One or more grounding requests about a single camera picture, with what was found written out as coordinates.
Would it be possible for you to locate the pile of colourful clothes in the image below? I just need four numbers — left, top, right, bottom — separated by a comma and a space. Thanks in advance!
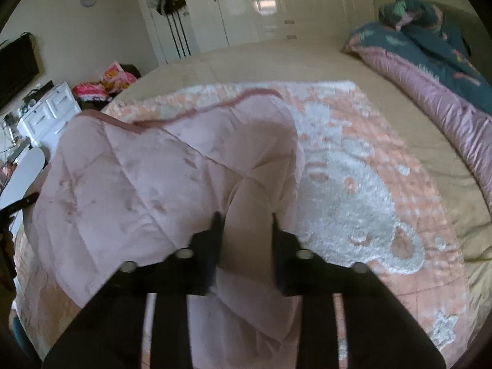
72, 61, 137, 102

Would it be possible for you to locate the black wall television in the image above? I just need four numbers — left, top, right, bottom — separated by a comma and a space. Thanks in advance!
0, 34, 41, 110

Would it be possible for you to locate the white drawer chest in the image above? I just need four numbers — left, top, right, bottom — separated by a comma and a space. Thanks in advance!
17, 82, 82, 156

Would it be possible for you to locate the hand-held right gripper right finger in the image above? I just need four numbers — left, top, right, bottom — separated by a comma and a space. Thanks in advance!
271, 213, 446, 369

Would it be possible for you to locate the bed with beige sheet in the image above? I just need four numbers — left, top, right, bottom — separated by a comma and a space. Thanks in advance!
11, 36, 492, 369

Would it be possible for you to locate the pink quilted jacket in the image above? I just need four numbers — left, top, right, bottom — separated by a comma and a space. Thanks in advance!
29, 88, 306, 369

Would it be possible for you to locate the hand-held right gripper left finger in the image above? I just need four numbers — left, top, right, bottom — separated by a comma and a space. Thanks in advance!
42, 211, 225, 369

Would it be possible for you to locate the teal and pink floral quilt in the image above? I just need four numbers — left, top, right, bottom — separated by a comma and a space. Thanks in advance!
342, 0, 492, 208

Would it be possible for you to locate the white wardrobe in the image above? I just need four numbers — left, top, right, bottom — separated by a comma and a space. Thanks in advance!
134, 0, 375, 64

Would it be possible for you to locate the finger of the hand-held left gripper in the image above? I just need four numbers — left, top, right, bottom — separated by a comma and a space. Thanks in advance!
0, 193, 40, 221

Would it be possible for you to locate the white chair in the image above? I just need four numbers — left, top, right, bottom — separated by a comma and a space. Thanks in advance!
0, 146, 50, 220

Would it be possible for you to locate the pink and white plush blanket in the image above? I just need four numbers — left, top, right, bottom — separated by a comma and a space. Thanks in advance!
11, 81, 471, 369

